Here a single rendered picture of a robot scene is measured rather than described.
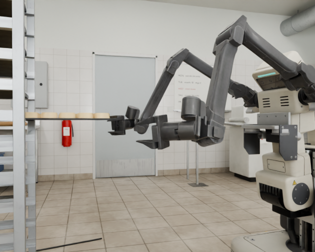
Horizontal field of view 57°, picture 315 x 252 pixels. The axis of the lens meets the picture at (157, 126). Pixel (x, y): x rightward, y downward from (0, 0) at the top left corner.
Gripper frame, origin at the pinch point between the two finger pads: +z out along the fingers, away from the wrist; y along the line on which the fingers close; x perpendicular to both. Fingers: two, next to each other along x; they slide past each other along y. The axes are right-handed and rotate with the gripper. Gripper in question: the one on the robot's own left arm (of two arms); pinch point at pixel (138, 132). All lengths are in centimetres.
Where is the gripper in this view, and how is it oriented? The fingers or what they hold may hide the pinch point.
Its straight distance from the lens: 92.9
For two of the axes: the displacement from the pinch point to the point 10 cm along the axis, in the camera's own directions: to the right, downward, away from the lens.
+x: 4.3, -1.0, 9.0
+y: 0.9, 9.9, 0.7
